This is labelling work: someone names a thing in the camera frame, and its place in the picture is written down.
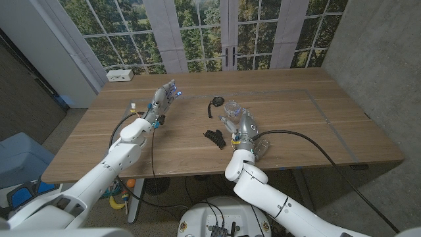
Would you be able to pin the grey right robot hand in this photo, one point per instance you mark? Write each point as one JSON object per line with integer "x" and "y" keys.
{"x": 246, "y": 131}

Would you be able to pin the blue and black bag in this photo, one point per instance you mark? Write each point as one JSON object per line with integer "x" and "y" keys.
{"x": 23, "y": 195}

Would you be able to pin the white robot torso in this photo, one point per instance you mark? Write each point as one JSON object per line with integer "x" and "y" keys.
{"x": 217, "y": 217}

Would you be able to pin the orange ball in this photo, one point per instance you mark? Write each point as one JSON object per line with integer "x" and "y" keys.
{"x": 131, "y": 183}

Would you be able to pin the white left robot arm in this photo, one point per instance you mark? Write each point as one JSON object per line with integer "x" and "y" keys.
{"x": 115, "y": 161}

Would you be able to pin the grey table leg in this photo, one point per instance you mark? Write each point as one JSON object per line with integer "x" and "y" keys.
{"x": 302, "y": 191}

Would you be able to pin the blue plastic bin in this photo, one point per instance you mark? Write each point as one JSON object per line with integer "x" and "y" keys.
{"x": 19, "y": 158}

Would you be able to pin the white table leg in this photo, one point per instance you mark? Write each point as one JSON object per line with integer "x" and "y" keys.
{"x": 136, "y": 200}

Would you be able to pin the clear hinged glass jar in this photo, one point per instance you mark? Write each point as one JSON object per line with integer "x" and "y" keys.
{"x": 232, "y": 108}

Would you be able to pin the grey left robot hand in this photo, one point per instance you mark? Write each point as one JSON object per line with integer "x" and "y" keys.
{"x": 161, "y": 100}

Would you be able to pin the printed window backdrop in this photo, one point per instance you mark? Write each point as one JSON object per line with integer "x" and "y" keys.
{"x": 197, "y": 33}

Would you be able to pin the white power strip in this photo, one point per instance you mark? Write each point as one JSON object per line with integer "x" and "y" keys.
{"x": 120, "y": 75}

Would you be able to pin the black hair claw clip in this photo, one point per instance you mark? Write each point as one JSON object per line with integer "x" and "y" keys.
{"x": 215, "y": 138}

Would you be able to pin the yellow toy banana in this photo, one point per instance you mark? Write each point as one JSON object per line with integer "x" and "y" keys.
{"x": 115, "y": 204}

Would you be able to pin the clear glass salt shaker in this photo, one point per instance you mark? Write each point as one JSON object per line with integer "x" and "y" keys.
{"x": 263, "y": 146}

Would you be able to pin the teal toy basket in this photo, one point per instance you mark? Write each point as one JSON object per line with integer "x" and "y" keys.
{"x": 113, "y": 191}

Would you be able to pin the colourful toy stick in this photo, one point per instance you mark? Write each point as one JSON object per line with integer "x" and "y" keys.
{"x": 125, "y": 200}

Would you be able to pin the black round disc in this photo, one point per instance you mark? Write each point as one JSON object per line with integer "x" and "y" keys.
{"x": 157, "y": 186}

